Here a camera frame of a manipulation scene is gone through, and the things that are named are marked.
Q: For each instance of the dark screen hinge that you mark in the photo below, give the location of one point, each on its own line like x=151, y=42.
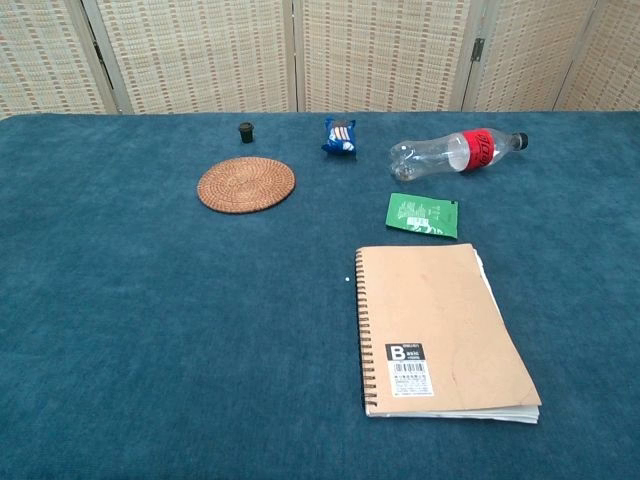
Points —
x=477, y=50
x=101, y=62

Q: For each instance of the green foil sachet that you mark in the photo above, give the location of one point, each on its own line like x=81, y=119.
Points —
x=422, y=216

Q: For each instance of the small black bottle cap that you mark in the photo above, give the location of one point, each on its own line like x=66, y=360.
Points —
x=245, y=133

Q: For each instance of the tan spiral-bound notebook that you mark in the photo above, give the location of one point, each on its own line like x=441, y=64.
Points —
x=440, y=320

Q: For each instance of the empty red-label plastic bottle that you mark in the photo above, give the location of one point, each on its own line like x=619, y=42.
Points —
x=425, y=155

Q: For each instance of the round woven rattan coaster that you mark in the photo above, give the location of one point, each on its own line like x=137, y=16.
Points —
x=246, y=185

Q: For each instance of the blue velvet tablecloth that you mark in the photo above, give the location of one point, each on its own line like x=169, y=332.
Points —
x=150, y=325

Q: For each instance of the blue cookie snack packet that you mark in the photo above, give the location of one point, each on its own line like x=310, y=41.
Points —
x=340, y=139

